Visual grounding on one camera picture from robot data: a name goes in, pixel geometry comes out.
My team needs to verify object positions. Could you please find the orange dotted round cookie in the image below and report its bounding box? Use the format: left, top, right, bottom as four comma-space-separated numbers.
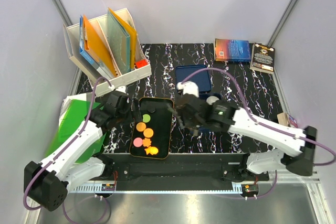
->
136, 122, 146, 132

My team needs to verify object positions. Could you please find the teal speckled folder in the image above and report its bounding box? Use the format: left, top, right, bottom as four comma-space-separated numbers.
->
107, 8, 131, 74

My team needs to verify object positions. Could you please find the green clip file folder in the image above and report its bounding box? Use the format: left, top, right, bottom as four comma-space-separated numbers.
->
45, 99, 105, 164

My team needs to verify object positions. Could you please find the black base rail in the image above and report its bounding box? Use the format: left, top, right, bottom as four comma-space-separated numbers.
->
101, 152, 271, 192

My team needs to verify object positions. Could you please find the orange flower cookie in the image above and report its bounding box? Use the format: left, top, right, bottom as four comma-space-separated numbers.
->
142, 138, 152, 147

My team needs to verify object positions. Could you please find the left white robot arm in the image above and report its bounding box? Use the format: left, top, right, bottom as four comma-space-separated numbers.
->
23, 90, 142, 211

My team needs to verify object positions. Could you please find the white paper cookie cup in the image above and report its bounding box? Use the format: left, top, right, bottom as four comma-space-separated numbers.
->
206, 95, 220, 105

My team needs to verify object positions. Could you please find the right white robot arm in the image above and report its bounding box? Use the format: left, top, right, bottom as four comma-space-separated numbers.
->
167, 94, 317, 180

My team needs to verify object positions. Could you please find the pink round cookie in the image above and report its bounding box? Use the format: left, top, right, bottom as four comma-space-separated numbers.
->
133, 137, 143, 147

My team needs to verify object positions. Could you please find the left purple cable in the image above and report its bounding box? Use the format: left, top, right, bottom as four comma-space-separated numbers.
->
23, 77, 113, 223

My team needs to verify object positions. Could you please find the purple cable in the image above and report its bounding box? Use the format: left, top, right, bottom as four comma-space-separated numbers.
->
23, 77, 113, 223
180, 68, 336, 200

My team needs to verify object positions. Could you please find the orange fish cookie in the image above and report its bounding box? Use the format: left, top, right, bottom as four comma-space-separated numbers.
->
144, 146, 159, 155

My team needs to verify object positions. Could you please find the green round cookie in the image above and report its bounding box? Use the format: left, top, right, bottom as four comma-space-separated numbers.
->
142, 114, 151, 123

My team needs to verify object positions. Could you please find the red small box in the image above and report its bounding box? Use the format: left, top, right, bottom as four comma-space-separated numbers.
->
135, 59, 148, 69

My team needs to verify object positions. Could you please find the blue tin box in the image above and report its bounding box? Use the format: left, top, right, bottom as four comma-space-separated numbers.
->
194, 94, 228, 132

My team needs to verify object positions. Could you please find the yellow orange folder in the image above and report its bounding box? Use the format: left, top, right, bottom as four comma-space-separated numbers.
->
110, 8, 137, 72

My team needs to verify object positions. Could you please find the blue binder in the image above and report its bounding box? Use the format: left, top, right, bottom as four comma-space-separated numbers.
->
79, 15, 102, 67

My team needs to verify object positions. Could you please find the black gold-rimmed tray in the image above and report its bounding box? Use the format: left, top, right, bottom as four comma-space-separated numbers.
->
129, 97, 174, 159

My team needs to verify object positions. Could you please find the black sandwich cookie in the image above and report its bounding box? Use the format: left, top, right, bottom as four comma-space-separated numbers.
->
147, 106, 156, 113

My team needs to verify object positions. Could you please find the white file organizer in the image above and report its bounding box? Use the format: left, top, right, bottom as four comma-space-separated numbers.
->
63, 13, 152, 97

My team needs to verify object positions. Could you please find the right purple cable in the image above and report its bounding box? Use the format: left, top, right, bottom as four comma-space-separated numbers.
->
180, 68, 336, 200

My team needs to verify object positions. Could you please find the black paperback book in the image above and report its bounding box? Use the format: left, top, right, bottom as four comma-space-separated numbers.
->
250, 43, 275, 74

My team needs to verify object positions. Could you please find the blue orange book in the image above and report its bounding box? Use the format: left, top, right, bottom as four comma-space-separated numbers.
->
214, 38, 251, 62

